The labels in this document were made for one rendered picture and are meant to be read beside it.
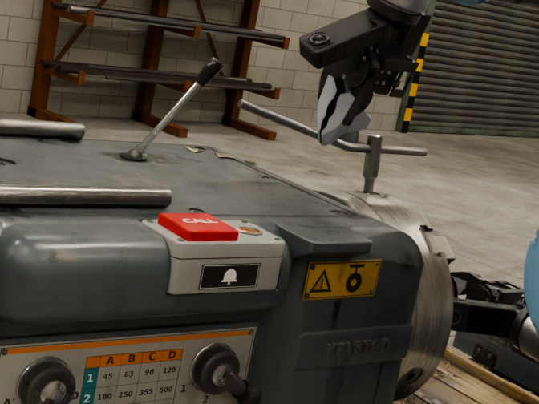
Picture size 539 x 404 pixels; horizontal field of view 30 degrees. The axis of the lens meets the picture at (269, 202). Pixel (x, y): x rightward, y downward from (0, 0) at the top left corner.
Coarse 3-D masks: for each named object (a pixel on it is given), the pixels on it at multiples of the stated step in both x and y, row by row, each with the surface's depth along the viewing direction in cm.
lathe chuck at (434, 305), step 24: (360, 192) 145; (384, 192) 149; (384, 216) 139; (408, 216) 142; (432, 264) 138; (432, 288) 137; (432, 312) 136; (432, 336) 137; (408, 360) 136; (432, 360) 139; (408, 384) 141
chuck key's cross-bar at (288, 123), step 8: (240, 104) 132; (248, 104) 132; (256, 112) 133; (264, 112) 134; (272, 112) 135; (272, 120) 135; (280, 120) 136; (288, 120) 136; (296, 128) 137; (304, 128) 138; (312, 128) 139; (312, 136) 139; (336, 144) 141; (344, 144) 142; (352, 144) 143; (360, 144) 144; (368, 152) 145; (384, 152) 146; (392, 152) 147; (400, 152) 148; (408, 152) 149; (416, 152) 149; (424, 152) 150
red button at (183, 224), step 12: (168, 216) 99; (180, 216) 100; (192, 216) 101; (204, 216) 102; (168, 228) 99; (180, 228) 97; (192, 228) 97; (204, 228) 97; (216, 228) 98; (228, 228) 99; (192, 240) 96; (204, 240) 97; (216, 240) 98; (228, 240) 99
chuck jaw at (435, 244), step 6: (426, 234) 141; (432, 234) 142; (426, 240) 141; (432, 240) 141; (438, 240) 144; (444, 240) 145; (432, 246) 141; (438, 246) 141; (444, 246) 145; (438, 252) 140; (444, 252) 144; (450, 252) 144; (450, 258) 144
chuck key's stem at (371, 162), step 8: (368, 136) 145; (376, 136) 144; (368, 144) 145; (376, 144) 145; (376, 152) 145; (368, 160) 145; (376, 160) 145; (368, 168) 145; (376, 168) 145; (368, 176) 145; (376, 176) 146; (368, 184) 146; (368, 192) 146
